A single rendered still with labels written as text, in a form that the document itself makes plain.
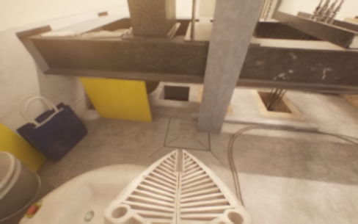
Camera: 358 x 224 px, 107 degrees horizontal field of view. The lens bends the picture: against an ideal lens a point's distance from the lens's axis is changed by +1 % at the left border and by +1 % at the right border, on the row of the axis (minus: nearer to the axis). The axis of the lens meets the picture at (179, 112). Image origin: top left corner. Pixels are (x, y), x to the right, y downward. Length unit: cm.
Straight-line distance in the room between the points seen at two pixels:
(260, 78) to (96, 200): 108
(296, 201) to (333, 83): 77
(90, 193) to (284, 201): 98
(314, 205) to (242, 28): 102
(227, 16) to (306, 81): 71
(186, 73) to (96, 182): 77
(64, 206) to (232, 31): 92
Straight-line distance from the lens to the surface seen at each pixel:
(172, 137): 107
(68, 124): 121
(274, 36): 185
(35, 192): 100
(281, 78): 112
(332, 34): 121
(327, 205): 122
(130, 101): 113
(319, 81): 125
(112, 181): 60
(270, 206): 103
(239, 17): 74
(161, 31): 89
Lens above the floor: 88
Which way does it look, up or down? 43 degrees down
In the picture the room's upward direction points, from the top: straight up
